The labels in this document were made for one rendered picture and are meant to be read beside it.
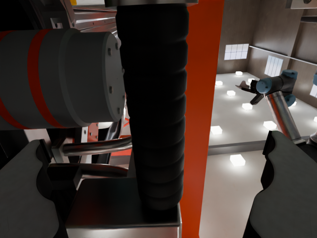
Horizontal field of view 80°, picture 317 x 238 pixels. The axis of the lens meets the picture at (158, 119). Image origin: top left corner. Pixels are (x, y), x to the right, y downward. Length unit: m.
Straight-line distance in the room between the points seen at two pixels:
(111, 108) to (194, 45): 0.52
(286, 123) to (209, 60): 0.54
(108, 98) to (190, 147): 0.70
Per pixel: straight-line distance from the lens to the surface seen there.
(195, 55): 0.73
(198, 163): 0.97
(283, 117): 1.10
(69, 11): 0.55
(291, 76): 1.21
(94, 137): 0.62
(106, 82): 0.24
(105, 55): 0.25
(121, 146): 0.39
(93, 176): 0.35
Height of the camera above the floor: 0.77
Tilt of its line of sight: 29 degrees up
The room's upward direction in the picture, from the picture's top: 177 degrees clockwise
